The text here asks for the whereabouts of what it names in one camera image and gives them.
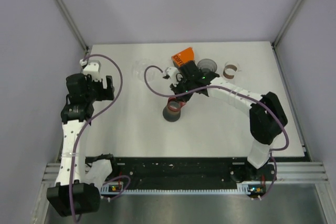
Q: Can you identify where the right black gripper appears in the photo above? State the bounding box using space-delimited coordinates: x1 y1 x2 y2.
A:
170 77 195 103

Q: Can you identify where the glass carafe with red rim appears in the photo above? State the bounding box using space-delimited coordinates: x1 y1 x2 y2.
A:
162 98 186 122

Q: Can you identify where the clear glass dripper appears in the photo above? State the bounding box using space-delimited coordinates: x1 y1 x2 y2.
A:
132 59 156 82

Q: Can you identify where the orange coffee filter box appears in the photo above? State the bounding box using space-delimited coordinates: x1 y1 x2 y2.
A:
171 47 194 68

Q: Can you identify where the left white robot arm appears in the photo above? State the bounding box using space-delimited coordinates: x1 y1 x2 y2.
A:
47 73 119 217

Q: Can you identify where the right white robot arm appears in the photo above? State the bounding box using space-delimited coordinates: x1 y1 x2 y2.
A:
164 61 288 180

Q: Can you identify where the grey smoked plastic dripper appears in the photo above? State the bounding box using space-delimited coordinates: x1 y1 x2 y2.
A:
197 58 217 74

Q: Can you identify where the glass cup with brown band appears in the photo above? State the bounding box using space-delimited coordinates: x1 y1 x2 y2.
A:
223 61 242 81

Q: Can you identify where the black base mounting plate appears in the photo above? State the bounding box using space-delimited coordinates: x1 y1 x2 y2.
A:
85 154 276 190

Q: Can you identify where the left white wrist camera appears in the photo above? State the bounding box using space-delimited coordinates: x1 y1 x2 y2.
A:
79 59 102 82

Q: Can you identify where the grey slotted cable duct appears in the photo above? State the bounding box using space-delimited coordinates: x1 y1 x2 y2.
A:
101 183 266 196

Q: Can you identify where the aluminium frame rail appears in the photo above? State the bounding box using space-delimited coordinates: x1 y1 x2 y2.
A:
42 162 329 185

